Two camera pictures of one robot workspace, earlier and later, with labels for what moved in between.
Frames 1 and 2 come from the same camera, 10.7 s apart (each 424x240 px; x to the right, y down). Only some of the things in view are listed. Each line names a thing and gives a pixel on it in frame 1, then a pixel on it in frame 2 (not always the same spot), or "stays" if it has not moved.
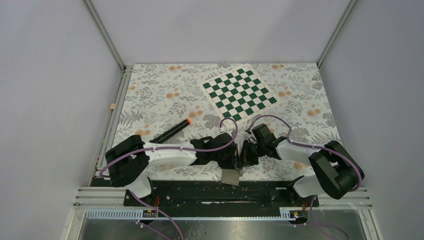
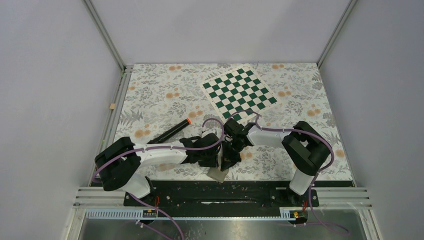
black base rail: x=215 y=194 stays
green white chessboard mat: x=240 y=95 stays
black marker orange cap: x=162 y=136 stays
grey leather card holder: x=230 y=176 -> x=218 y=175
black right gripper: x=246 y=159 -> x=229 y=160
